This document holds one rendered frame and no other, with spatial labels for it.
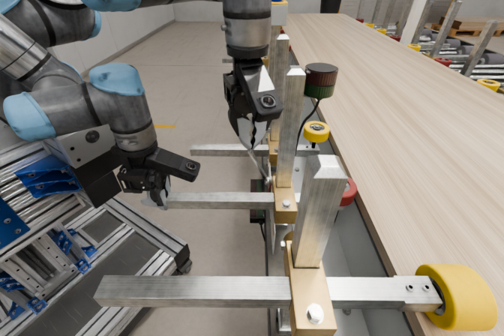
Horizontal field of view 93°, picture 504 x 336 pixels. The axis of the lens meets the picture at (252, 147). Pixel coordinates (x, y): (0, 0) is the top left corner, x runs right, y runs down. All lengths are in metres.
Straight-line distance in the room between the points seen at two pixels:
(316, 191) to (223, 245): 1.30
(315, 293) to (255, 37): 0.37
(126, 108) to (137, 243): 1.02
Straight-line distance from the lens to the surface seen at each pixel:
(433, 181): 0.73
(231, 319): 1.38
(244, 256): 1.49
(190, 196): 0.62
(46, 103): 0.48
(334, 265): 0.81
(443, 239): 0.61
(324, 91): 0.46
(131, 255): 1.38
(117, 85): 0.45
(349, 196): 0.58
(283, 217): 0.59
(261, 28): 0.40
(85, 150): 0.74
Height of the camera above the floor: 1.31
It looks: 37 degrees down
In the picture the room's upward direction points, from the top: straight up
